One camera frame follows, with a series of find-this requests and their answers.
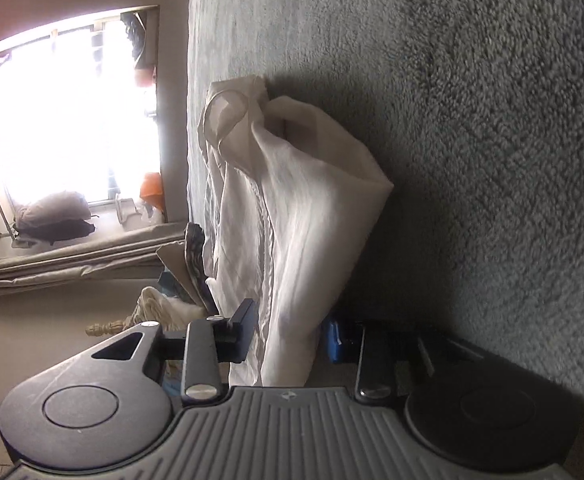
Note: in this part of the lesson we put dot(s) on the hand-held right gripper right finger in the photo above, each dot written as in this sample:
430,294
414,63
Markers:
334,342

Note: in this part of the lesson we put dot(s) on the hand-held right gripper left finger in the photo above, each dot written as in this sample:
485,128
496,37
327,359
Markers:
244,332

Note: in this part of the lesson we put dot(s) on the white printed sweatshirt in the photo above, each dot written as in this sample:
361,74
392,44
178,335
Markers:
297,210

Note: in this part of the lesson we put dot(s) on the pile of folded clothes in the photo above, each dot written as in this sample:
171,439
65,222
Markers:
172,310

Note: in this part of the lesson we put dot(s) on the dark blue clothes bundle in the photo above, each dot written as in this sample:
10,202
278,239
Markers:
137,35

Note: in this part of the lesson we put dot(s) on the blue jeans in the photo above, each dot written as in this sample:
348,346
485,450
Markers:
172,282

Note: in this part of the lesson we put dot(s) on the dark plaid shirt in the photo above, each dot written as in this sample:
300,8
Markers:
197,255

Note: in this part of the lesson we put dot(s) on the khaki garment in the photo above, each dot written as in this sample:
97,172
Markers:
177,265

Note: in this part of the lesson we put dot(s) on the white plastic bag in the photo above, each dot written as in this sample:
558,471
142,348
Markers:
132,212

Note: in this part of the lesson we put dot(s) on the orange bag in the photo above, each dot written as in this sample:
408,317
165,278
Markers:
152,190

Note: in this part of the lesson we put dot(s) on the black cushion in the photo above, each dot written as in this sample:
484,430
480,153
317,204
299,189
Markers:
54,234

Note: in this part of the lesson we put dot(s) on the grey cushion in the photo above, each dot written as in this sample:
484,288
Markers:
52,207

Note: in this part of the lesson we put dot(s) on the grey bed blanket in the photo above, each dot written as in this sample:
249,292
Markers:
471,110

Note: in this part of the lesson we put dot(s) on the window with metal grille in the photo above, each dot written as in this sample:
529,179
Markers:
62,110

